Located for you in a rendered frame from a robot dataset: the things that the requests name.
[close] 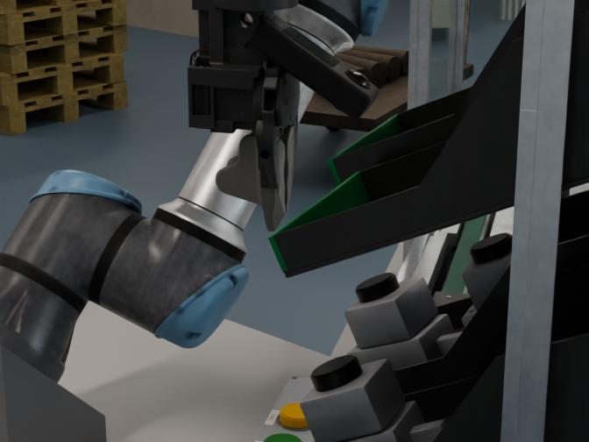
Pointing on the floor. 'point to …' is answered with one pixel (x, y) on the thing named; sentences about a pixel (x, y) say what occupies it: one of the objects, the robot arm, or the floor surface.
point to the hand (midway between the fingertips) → (280, 217)
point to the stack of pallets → (60, 59)
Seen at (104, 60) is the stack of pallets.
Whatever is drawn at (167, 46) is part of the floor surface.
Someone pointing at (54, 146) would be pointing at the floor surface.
